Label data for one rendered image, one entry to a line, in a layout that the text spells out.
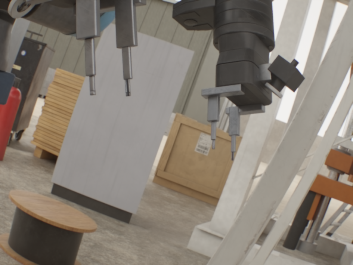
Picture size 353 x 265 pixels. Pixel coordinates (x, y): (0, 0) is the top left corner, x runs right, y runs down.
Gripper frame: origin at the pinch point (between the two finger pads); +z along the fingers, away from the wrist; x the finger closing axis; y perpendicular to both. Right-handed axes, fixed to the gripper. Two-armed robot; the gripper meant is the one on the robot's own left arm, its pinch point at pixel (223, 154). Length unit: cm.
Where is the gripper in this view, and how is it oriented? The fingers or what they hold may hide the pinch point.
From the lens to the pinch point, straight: 64.5
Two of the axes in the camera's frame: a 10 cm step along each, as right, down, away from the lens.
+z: -0.5, 9.6, -2.9
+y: 8.8, -1.0, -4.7
